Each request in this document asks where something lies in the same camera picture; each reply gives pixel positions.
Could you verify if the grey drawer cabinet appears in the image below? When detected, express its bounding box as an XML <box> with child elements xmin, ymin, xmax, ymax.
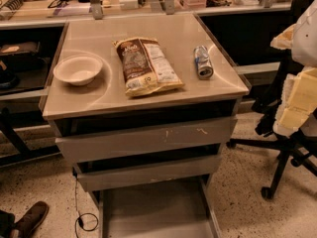
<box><xmin>43</xmin><ymin>14</ymin><xmax>248</xmax><ymax>238</ymax></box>

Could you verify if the brown shoe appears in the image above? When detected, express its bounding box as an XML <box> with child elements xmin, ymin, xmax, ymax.
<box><xmin>9</xmin><ymin>201</ymin><xmax>49</xmax><ymax>238</ymax></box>

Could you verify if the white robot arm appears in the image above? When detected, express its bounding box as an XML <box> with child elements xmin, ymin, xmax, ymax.
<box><xmin>270</xmin><ymin>0</ymin><xmax>317</xmax><ymax>137</ymax></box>

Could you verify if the brown chip bag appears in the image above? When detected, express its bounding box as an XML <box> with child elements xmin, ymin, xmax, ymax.
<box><xmin>113</xmin><ymin>37</ymin><xmax>184</xmax><ymax>97</ymax></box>

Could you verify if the open bottom grey drawer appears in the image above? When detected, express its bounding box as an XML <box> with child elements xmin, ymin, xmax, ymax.
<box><xmin>99</xmin><ymin>177</ymin><xmax>221</xmax><ymax>238</ymax></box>

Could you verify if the middle grey drawer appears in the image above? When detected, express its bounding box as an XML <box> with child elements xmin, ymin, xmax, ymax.
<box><xmin>77</xmin><ymin>155</ymin><xmax>221</xmax><ymax>191</ymax></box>

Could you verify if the white paper bowl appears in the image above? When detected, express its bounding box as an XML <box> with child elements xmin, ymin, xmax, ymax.
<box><xmin>53</xmin><ymin>55</ymin><xmax>103</xmax><ymax>86</ymax></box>

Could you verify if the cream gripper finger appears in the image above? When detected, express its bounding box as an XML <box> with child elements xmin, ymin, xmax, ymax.
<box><xmin>270</xmin><ymin>25</ymin><xmax>294</xmax><ymax>50</ymax></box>
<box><xmin>273</xmin><ymin>66</ymin><xmax>317</xmax><ymax>137</ymax></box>

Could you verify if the black office chair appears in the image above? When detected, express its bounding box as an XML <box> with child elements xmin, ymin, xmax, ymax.
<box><xmin>227</xmin><ymin>0</ymin><xmax>317</xmax><ymax>199</ymax></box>

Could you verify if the silver blue soda can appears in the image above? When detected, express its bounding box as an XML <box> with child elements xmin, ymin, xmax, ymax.
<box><xmin>194</xmin><ymin>46</ymin><xmax>214</xmax><ymax>79</ymax></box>

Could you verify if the black coiled spring tool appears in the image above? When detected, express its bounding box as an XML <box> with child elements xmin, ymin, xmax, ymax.
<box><xmin>0</xmin><ymin>0</ymin><xmax>23</xmax><ymax>21</ymax></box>

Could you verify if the black floor cable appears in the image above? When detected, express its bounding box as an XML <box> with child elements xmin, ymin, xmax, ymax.
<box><xmin>72</xmin><ymin>176</ymin><xmax>100</xmax><ymax>238</ymax></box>

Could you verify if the top grey drawer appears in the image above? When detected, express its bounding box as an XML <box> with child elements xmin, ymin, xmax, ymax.
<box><xmin>55</xmin><ymin>116</ymin><xmax>237</xmax><ymax>164</ymax></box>

